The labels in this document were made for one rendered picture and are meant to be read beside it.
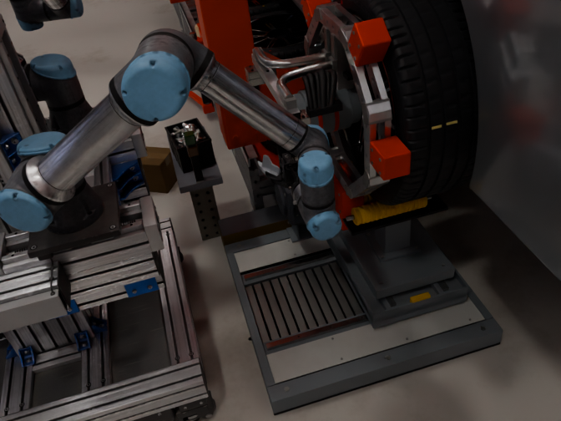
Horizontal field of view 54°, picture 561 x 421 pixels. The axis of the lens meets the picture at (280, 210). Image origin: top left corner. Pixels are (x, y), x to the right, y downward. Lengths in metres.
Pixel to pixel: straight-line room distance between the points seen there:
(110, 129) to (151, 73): 0.16
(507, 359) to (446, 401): 0.28
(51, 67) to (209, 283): 1.08
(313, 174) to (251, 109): 0.20
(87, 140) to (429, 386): 1.37
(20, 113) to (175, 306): 0.84
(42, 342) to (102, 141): 1.03
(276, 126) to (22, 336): 1.15
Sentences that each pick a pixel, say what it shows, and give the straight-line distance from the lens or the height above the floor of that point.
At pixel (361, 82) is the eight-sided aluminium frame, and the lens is 1.43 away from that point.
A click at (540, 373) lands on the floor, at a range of 2.10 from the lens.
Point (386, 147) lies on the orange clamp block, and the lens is 1.42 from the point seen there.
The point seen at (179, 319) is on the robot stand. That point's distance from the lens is 1.95.
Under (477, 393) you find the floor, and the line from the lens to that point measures 2.00.
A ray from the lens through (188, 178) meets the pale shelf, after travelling 2.18.
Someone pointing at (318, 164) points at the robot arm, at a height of 1.01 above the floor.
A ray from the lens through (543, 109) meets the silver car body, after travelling 1.21.
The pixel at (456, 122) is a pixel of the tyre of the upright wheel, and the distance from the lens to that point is 1.48.
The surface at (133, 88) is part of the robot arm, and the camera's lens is 1.04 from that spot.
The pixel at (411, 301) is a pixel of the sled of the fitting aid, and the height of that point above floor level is 0.17.
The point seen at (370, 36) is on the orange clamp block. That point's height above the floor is 1.14.
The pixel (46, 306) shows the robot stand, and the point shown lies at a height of 0.71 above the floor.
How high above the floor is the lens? 1.66
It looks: 39 degrees down
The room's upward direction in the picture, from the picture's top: 8 degrees counter-clockwise
